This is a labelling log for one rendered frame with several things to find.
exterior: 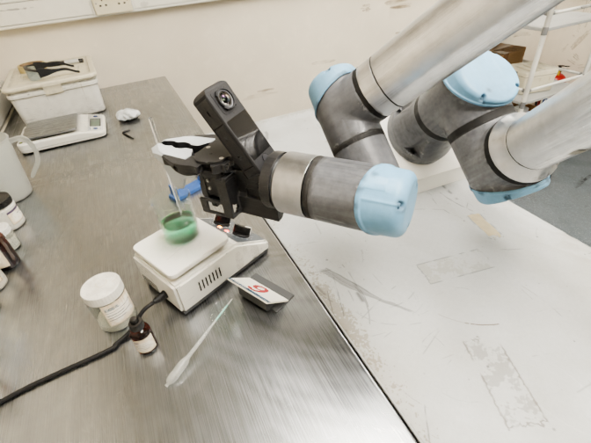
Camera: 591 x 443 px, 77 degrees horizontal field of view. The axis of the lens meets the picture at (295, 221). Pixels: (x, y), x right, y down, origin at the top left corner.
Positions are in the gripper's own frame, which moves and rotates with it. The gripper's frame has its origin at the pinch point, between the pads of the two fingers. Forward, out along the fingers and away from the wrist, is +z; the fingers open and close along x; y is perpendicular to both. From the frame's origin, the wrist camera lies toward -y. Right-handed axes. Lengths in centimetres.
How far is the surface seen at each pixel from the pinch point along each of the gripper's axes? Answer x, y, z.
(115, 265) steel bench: -5.1, 25.6, 17.9
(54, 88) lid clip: 43, 12, 100
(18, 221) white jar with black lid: -5, 23, 49
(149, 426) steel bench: -24.3, 26.2, -11.0
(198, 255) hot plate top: -3.0, 17.3, -4.0
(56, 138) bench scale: 26, 21, 81
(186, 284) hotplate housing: -7.1, 19.9, -4.2
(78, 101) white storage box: 48, 18, 98
